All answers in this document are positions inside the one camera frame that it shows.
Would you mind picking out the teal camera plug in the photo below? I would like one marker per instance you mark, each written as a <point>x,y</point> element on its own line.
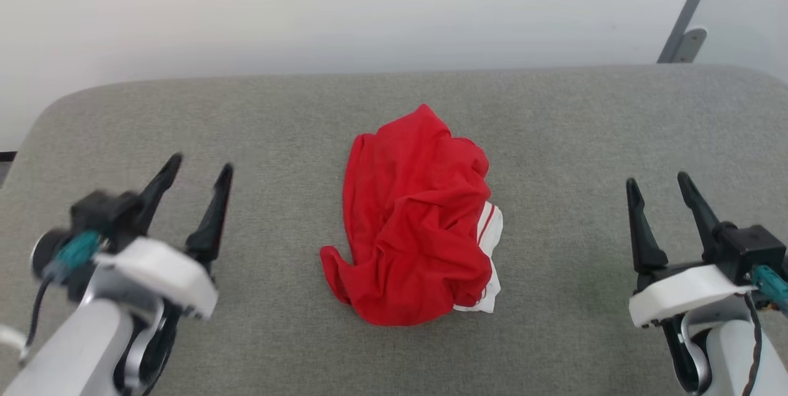
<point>77,251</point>
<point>772,285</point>

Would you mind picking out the teal right camera plug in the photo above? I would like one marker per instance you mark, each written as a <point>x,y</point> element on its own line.
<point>772,285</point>

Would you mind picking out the dark skirting strip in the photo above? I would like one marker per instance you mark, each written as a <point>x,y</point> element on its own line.
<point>7,156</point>

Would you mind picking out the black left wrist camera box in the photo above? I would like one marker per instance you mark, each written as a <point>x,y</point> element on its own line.
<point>101,211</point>

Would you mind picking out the grey metal post bracket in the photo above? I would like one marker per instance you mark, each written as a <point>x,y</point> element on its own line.
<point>691,45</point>

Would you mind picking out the teal left camera plug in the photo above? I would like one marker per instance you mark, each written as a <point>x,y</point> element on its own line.
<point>77,251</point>

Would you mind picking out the red shorts with white trim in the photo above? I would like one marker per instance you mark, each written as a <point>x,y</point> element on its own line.
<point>412,217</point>

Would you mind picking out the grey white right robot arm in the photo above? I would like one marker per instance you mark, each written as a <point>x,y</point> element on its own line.
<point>732,353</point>

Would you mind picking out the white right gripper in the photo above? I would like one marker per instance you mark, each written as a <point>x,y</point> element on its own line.
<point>683,294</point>

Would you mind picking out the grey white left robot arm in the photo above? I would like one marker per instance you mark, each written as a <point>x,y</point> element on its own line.
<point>68,347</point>

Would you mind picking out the grey fabric sofa cushion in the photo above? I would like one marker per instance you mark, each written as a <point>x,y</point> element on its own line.
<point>394,359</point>

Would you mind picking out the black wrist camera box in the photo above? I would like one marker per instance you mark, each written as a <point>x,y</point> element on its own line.
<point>101,211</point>
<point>748,248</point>

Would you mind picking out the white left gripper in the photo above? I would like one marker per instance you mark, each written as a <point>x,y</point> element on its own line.
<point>160,273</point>

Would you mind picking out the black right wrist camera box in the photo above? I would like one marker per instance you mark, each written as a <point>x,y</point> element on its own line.
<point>748,248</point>

